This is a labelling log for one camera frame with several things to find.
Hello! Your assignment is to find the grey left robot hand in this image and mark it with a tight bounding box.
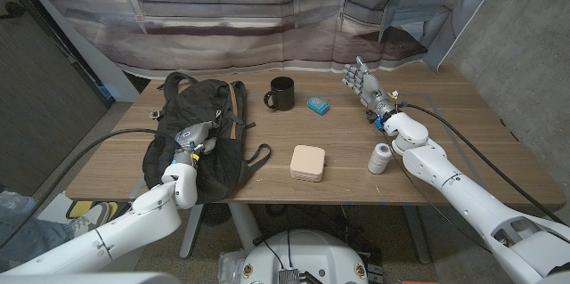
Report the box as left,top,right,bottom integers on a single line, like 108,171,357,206
171,121,219,167

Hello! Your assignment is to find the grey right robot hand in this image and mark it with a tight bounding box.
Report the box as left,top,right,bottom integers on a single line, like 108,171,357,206
341,55,400,118

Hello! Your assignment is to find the black backpack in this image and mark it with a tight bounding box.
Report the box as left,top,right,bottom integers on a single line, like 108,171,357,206
142,71,273,205

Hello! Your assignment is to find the black cup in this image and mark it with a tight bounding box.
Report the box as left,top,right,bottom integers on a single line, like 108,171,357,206
263,76,296,112

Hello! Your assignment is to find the pink jewelry box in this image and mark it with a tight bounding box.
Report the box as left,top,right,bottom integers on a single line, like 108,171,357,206
289,144,327,183

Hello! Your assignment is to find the blue ridged small object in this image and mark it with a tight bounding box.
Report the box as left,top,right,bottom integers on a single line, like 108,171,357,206
306,96,331,116

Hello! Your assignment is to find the white tape roll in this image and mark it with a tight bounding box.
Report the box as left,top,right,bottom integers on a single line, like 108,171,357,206
367,142,395,175

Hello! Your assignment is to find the white slanted table leg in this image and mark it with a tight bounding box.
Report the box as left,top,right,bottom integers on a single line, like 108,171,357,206
179,203,204,260

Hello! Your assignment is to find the white table column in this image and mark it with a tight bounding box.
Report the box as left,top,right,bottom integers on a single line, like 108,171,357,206
229,202,263,254

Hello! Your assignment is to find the printed sofa backdrop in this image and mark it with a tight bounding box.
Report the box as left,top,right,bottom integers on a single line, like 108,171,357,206
11,0,511,80

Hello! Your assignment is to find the grey sneaker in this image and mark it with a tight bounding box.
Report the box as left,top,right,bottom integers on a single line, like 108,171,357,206
66,202,110,236

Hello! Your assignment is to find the yellow and black floor object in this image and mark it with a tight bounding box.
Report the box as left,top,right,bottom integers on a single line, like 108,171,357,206
66,199,119,221

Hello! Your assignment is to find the clear plastic container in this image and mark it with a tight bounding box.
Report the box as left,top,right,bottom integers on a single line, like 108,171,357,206
217,250,247,284

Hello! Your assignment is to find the grey slanted table leg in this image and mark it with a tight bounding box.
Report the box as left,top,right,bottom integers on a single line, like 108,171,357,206
403,206,432,265

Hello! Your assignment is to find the white floor board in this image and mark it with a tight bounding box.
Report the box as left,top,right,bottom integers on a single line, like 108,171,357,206
35,192,72,227

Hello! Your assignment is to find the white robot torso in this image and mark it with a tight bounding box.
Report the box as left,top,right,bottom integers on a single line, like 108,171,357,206
240,229,370,284

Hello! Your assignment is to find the person's leg in jeans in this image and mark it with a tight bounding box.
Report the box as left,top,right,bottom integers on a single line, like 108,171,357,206
0,206,72,264

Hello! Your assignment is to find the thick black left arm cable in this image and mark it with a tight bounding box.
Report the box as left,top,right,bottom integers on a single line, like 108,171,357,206
0,127,158,249

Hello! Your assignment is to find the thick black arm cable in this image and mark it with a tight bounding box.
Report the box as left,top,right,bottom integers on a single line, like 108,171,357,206
0,127,158,249
399,101,570,227

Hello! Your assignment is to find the white backdrop stand post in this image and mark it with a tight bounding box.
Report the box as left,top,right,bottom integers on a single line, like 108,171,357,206
11,0,141,102

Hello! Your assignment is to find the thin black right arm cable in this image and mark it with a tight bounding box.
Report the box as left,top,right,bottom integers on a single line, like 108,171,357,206
382,130,493,254

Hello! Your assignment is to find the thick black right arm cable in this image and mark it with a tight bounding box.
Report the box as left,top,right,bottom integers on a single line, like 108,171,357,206
399,101,570,227

